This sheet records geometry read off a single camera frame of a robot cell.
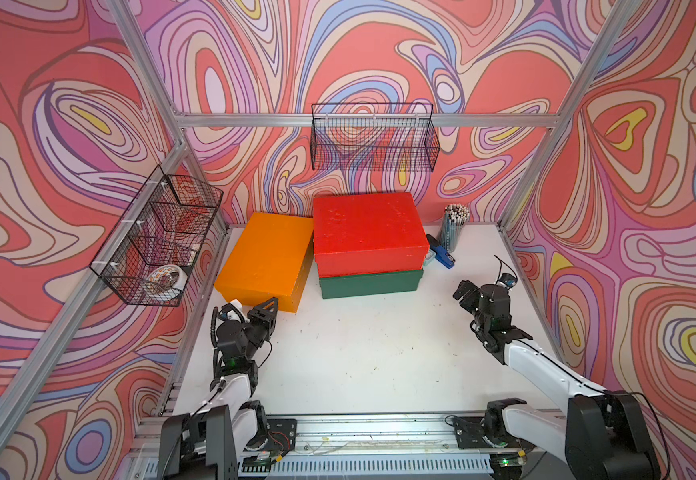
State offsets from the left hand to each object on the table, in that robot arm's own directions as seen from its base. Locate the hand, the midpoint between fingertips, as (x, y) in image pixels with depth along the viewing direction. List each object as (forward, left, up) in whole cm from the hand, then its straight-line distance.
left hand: (281, 302), depth 83 cm
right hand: (+4, -56, -3) cm, 56 cm away
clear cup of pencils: (+30, -55, +5) cm, 63 cm away
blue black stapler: (+27, -52, -10) cm, 60 cm away
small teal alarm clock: (+26, -49, -11) cm, 56 cm away
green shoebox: (+13, -26, -11) cm, 31 cm away
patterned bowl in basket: (-4, +24, +15) cm, 29 cm away
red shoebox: (+20, -21, +7) cm, 30 cm away
